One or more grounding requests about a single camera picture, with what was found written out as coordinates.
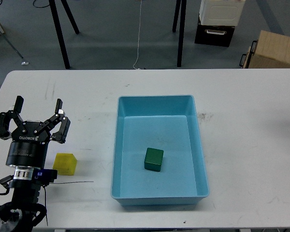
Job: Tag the black storage box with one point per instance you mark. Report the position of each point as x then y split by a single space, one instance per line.
214 35

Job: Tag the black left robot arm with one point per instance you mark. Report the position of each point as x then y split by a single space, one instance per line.
23 212

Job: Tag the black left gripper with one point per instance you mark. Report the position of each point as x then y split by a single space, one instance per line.
30 139

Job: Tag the green cube block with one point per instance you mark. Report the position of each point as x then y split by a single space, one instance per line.
153 159

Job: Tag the black stand leg right rear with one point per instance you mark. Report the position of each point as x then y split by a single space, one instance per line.
176 15

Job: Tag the thin black zip tie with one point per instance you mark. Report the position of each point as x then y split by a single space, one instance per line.
73 182

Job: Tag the black stand leg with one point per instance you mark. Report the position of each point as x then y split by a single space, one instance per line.
61 41
176 15
181 6
70 16

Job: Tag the yellow cube block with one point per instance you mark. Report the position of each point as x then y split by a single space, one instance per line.
65 163

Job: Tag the light blue plastic bin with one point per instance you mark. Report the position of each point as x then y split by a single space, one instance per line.
168 123

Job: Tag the black stand leg left rear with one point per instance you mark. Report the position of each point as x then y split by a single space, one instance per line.
70 16

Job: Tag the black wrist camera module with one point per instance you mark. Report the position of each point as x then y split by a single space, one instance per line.
44 176

